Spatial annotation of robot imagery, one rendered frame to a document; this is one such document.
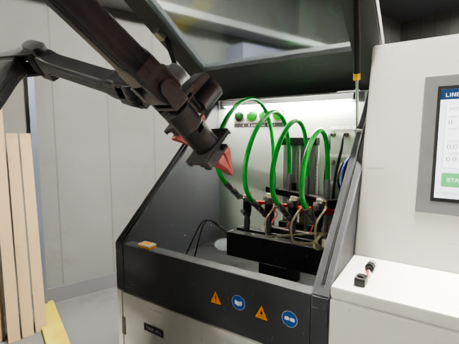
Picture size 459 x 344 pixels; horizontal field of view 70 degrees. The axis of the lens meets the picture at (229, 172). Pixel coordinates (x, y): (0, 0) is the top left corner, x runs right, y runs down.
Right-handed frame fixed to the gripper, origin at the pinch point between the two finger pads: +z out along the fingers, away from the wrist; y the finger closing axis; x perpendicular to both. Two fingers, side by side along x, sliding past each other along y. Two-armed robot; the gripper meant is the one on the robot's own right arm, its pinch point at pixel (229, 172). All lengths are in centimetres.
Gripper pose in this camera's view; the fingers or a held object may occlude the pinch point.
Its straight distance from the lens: 75.8
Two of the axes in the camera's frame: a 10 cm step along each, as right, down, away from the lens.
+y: 5.1, -7.7, 3.9
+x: -6.7, -0.7, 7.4
